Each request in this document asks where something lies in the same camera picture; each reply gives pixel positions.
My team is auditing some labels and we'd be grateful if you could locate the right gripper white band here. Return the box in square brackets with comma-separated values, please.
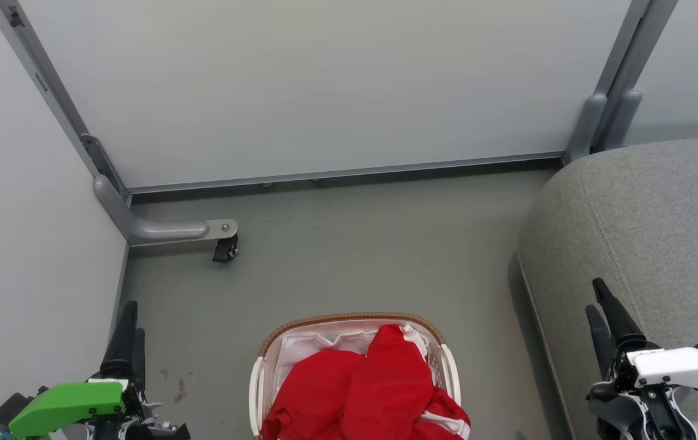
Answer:
[586, 278, 698, 407]

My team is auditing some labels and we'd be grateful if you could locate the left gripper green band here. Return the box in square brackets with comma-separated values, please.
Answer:
[8, 301, 180, 439]

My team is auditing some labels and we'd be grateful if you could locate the red garment with white trim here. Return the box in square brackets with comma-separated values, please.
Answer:
[262, 324, 472, 440]

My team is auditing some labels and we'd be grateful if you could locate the grey upholstered seat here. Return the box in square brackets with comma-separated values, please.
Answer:
[517, 136, 698, 440]

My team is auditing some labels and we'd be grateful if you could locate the grey partition support leg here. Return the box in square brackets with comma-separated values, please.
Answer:
[94, 174, 238, 247]

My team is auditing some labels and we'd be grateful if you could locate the white laundry basket brown rim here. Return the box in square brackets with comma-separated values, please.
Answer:
[249, 312, 463, 440]

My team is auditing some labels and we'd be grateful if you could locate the white basket liner cloth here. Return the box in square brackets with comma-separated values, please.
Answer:
[273, 323, 432, 404]

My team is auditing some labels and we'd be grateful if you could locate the grey partition bottom rail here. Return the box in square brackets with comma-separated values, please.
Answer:
[126, 151, 568, 195]

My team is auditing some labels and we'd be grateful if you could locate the grey partition frame post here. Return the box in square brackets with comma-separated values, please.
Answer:
[592, 0, 680, 101]
[0, 0, 133, 205]

